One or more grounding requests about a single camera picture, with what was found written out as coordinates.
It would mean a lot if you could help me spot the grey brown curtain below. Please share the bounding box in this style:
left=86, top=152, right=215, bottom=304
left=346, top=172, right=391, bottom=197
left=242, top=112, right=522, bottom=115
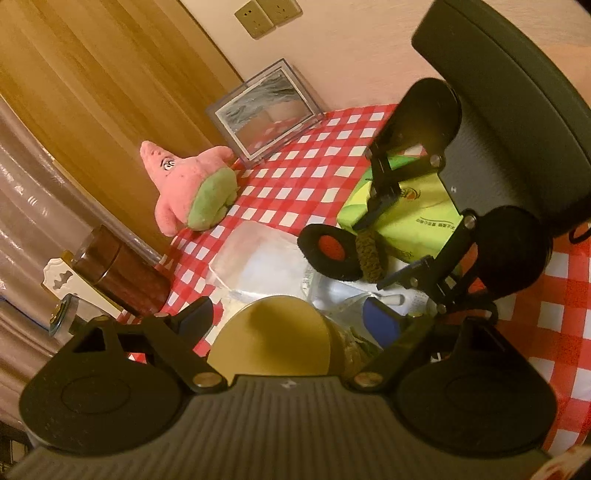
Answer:
left=0, top=97, right=162, bottom=416

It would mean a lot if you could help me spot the wooden wardrobe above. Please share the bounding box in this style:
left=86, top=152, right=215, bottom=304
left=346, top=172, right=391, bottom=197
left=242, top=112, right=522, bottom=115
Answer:
left=0, top=0, right=241, bottom=259

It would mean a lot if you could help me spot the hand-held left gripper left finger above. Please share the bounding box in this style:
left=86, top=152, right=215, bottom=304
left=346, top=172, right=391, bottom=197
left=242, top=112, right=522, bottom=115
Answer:
left=76, top=298, right=232, bottom=394

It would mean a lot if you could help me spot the pink starfish plush toy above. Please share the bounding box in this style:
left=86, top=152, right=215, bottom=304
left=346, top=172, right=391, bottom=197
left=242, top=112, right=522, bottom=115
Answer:
left=140, top=141, right=240, bottom=237

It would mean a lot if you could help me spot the black red round plush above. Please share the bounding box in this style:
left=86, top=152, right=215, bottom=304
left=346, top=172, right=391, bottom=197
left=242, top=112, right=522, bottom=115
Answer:
left=298, top=224, right=363, bottom=281

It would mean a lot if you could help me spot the red checkered tablecloth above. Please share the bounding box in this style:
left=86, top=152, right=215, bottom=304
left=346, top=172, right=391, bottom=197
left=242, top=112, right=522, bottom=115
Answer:
left=117, top=104, right=591, bottom=455

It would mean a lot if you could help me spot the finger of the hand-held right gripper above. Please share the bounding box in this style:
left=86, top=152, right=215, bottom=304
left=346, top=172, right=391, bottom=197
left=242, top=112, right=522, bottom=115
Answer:
left=353, top=138, right=446, bottom=232
left=376, top=210, right=502, bottom=324

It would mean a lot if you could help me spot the beige wall outlet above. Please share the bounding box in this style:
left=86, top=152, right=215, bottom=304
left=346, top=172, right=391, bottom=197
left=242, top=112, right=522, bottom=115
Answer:
left=256, top=0, right=303, bottom=26
left=234, top=0, right=277, bottom=40

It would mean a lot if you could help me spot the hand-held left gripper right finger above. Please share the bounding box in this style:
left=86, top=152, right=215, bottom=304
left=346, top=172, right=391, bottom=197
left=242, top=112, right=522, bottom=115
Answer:
left=348, top=300, right=512, bottom=391

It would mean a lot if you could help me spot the brown knitted plush piece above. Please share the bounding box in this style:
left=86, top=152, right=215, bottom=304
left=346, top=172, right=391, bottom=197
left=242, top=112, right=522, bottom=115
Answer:
left=355, top=228, right=389, bottom=283

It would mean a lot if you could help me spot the brown leather container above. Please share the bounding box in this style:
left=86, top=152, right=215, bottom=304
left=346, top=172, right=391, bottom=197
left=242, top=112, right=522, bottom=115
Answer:
left=71, top=224, right=171, bottom=319

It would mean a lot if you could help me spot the green tissue packet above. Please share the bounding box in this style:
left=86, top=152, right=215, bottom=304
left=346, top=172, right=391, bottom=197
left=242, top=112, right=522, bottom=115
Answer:
left=336, top=154, right=467, bottom=259

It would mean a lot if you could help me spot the clear plastic bag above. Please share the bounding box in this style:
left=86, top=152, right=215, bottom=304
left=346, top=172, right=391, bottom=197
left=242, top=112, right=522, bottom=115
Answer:
left=305, top=272, right=435, bottom=324

